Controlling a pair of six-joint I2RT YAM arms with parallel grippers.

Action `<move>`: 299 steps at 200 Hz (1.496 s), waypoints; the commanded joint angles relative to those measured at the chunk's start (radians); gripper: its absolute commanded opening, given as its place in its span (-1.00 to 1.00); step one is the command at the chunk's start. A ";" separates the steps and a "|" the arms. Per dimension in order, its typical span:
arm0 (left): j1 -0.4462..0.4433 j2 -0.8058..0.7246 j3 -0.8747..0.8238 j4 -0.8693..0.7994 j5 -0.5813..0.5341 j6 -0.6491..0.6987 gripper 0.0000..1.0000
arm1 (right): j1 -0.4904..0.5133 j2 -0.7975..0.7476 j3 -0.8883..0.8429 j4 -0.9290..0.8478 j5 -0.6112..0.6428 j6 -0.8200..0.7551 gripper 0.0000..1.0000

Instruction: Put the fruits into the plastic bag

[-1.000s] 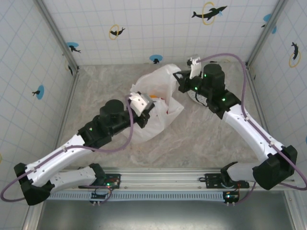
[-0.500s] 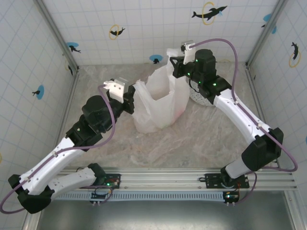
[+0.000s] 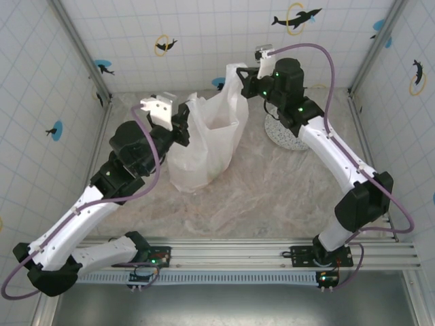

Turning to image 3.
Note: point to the controller circuit board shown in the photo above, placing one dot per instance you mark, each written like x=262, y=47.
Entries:
x=328, y=279
x=142, y=271

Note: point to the white plastic bag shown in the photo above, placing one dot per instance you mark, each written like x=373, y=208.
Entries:
x=207, y=142

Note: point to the shark blue circle sticker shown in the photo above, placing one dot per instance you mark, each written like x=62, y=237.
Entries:
x=103, y=66

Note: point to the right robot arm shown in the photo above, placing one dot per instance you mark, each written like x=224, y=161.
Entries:
x=333, y=146

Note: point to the aluminium left corner post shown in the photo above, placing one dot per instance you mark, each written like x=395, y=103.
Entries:
x=81, y=47

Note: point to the blue oval fish sticker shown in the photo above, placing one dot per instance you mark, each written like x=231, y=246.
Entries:
x=56, y=130

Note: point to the right controller circuit board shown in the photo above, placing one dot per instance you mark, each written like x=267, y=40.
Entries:
x=328, y=279

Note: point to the speckled white plate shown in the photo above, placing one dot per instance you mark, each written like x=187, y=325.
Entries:
x=282, y=137

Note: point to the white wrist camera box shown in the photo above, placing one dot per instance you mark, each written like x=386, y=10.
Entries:
x=159, y=112
x=265, y=66

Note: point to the aluminium mounting rail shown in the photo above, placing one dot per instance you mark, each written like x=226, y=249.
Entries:
x=231, y=253

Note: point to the small blue circle sticker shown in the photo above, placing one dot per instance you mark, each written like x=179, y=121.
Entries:
x=217, y=83

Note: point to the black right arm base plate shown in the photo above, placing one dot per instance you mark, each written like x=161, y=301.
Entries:
x=300, y=254

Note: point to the aluminium right corner post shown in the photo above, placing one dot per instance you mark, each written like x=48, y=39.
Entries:
x=377, y=44

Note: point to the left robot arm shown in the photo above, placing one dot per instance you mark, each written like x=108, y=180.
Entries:
x=68, y=227

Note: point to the aluminium corner post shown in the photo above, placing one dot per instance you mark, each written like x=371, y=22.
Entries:
x=81, y=47
x=377, y=44

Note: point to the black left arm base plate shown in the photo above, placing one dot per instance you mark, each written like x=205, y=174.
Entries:
x=161, y=253

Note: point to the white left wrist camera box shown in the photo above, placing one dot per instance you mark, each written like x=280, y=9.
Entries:
x=159, y=112

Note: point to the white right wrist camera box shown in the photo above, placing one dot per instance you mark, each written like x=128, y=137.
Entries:
x=265, y=66

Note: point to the left controller circuit board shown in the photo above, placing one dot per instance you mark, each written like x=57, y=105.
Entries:
x=142, y=271

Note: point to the grey metal panel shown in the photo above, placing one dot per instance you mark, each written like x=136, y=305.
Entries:
x=238, y=305

